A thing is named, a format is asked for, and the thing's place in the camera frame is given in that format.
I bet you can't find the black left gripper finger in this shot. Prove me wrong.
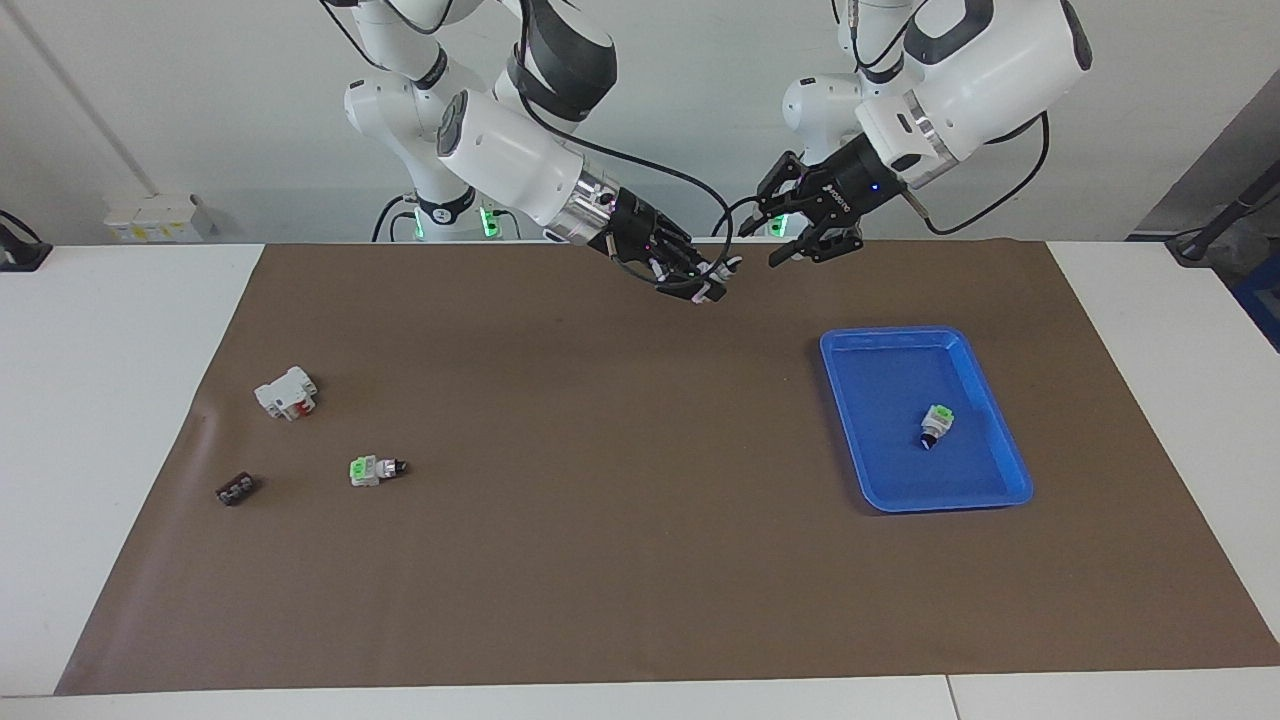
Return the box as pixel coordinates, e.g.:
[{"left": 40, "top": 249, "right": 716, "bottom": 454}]
[
  {"left": 738, "top": 151, "right": 802, "bottom": 239},
  {"left": 767, "top": 214, "right": 867, "bottom": 269}
]

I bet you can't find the blue plastic tray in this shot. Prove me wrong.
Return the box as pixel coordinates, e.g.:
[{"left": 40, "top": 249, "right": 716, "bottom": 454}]
[{"left": 819, "top": 326, "right": 1034, "bottom": 514}]

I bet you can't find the brown paper mat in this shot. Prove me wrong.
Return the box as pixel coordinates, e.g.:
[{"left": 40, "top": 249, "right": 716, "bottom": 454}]
[{"left": 55, "top": 240, "right": 1280, "bottom": 696}]

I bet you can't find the black stand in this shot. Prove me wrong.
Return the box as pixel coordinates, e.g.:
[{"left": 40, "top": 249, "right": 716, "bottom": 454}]
[{"left": 1165, "top": 160, "right": 1280, "bottom": 266}]

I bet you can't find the white circuit breaker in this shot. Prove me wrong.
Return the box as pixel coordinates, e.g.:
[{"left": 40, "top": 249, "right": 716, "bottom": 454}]
[{"left": 253, "top": 366, "right": 319, "bottom": 422}]

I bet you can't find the blue crate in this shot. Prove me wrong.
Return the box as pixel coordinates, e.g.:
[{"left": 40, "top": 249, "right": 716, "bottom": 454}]
[{"left": 1232, "top": 275, "right": 1280, "bottom": 353}]

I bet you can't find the black clamp base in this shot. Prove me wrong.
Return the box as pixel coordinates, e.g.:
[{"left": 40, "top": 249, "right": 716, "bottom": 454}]
[{"left": 0, "top": 210, "right": 53, "bottom": 273}]

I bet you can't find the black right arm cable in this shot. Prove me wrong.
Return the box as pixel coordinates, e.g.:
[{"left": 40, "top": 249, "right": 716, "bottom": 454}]
[{"left": 515, "top": 0, "right": 736, "bottom": 266}]

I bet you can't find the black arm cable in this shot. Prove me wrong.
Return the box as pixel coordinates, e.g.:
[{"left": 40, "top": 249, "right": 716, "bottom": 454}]
[
  {"left": 905, "top": 110, "right": 1051, "bottom": 238},
  {"left": 515, "top": 0, "right": 736, "bottom": 266}
]

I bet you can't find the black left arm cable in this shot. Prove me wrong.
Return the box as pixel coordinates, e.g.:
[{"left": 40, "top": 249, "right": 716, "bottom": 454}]
[{"left": 905, "top": 110, "right": 1051, "bottom": 238}]

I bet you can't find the black base cable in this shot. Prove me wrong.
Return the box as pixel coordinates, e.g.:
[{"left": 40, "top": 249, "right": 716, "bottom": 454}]
[{"left": 371, "top": 194, "right": 421, "bottom": 244}]

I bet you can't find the white wall socket box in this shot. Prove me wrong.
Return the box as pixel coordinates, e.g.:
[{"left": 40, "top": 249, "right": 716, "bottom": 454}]
[{"left": 103, "top": 193, "right": 216, "bottom": 244}]

